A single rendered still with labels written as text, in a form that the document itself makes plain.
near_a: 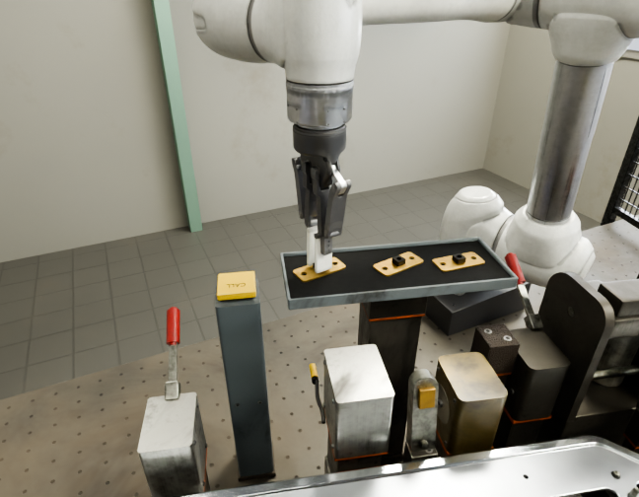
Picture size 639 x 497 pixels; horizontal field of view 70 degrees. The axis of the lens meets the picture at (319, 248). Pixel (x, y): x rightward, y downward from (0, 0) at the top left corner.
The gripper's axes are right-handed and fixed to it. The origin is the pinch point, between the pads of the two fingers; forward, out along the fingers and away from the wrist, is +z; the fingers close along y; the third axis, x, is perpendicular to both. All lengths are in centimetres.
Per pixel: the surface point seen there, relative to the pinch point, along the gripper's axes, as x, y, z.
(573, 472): 16.0, 39.8, 20.1
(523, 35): 317, -204, 3
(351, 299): 0.2, 9.0, 4.5
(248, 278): -11.0, -3.8, 4.2
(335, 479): -12.1, 24.0, 19.8
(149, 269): 1, -206, 120
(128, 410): -33, -32, 50
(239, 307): -14.2, -0.6, 6.5
